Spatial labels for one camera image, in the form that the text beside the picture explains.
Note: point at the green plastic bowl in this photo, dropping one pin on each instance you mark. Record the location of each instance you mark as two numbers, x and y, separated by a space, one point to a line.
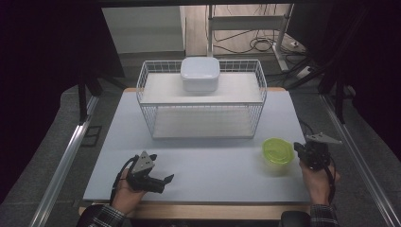
278 152

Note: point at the black curtain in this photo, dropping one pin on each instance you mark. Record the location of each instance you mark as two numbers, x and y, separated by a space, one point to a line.
41 78
372 63

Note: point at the white cabinet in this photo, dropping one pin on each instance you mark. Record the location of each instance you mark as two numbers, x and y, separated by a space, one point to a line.
145 30

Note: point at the light grey table board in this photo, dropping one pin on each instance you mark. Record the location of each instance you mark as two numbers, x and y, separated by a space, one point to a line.
201 170

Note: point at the white power strip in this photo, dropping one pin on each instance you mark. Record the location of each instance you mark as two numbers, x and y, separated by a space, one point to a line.
303 72

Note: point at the person's left hand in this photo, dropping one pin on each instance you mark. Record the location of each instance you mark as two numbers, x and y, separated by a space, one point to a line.
126 197

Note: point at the black stand leg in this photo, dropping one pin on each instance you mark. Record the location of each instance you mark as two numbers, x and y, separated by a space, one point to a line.
83 104
339 101

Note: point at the black floor frame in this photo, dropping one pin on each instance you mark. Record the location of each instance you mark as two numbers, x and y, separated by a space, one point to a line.
91 136

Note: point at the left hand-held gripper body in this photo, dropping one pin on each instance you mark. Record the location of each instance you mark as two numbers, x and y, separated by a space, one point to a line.
145 183

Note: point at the white square lidded container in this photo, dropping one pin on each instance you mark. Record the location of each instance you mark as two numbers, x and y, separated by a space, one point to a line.
200 74

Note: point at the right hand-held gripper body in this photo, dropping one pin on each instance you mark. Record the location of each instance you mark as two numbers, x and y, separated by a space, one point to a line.
317 154

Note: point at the person's right hand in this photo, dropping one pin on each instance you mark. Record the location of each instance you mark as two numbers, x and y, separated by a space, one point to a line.
317 186

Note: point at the aluminium rail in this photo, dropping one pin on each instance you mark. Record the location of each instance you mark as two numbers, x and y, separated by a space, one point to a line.
356 151
66 151

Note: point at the white desk frame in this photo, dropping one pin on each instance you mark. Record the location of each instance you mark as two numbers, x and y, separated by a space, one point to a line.
246 22

